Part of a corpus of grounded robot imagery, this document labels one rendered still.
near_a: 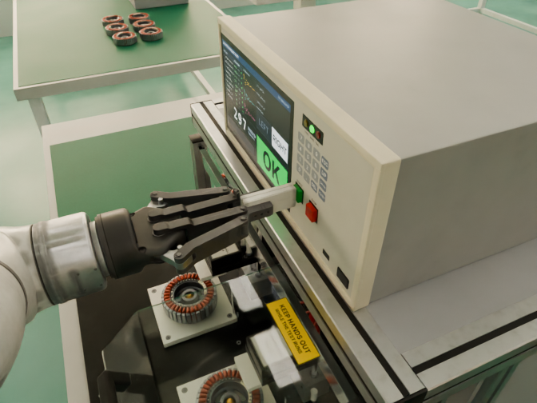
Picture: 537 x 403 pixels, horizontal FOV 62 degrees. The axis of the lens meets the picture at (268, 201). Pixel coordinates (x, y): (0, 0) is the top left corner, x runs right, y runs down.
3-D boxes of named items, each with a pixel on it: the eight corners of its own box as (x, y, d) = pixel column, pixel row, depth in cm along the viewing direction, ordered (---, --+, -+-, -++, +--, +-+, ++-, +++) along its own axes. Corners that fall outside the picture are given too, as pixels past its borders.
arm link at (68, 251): (61, 322, 47) (118, 304, 49) (33, 263, 42) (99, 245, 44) (55, 264, 54) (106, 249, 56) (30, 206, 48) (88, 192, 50)
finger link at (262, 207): (231, 210, 53) (240, 226, 51) (269, 200, 55) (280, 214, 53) (232, 220, 54) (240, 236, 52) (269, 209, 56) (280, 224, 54)
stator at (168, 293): (173, 334, 87) (169, 322, 85) (157, 293, 95) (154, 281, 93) (225, 313, 91) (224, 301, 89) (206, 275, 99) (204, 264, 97)
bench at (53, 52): (66, 228, 226) (12, 89, 178) (46, 83, 356) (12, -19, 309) (266, 176, 260) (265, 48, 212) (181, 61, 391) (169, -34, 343)
